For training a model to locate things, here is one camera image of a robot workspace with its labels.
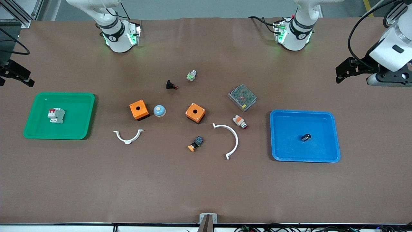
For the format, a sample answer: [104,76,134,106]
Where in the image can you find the grey red circuit breaker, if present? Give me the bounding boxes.
[48,108,66,124]

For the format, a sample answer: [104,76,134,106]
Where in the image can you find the green plastic tray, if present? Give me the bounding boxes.
[23,92,96,140]

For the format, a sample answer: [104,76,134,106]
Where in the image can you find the blue plastic tray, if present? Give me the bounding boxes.
[270,110,341,163]

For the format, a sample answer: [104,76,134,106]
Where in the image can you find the metal mesh power supply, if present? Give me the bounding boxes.
[228,84,258,112]

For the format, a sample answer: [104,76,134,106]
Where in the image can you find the red-tipped indicator light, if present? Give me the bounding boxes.
[232,115,248,130]

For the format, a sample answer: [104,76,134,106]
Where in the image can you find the orange button box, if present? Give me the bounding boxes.
[185,103,206,124]
[129,100,150,121]

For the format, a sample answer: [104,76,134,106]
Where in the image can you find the small white pipe clamp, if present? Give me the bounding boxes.
[113,129,144,145]

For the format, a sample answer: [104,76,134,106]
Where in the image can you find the large white pipe clamp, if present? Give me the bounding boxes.
[212,123,239,160]

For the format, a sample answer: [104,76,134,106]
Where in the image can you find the yellow pushbutton blue black block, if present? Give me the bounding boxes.
[188,136,204,152]

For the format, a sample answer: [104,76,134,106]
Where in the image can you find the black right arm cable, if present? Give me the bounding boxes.
[0,27,30,55]

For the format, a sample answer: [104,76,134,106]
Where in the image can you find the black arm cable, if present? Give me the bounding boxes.
[348,0,399,70]
[0,27,30,55]

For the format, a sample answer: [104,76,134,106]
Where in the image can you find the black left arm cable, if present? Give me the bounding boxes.
[348,0,399,70]

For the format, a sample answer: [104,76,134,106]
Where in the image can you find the aluminium frame profile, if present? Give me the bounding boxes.
[0,0,44,28]

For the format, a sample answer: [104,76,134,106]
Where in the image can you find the black left base cable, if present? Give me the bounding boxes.
[248,14,292,34]

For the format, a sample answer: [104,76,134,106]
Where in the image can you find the black base cable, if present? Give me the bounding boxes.
[248,14,292,34]
[106,0,131,20]

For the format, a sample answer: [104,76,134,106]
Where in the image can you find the black right base cable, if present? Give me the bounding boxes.
[106,0,131,20]

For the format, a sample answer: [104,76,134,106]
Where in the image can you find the black cable bundle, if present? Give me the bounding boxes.
[235,224,412,232]

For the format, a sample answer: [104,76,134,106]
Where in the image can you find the grey camera stand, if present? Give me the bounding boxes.
[197,213,218,232]

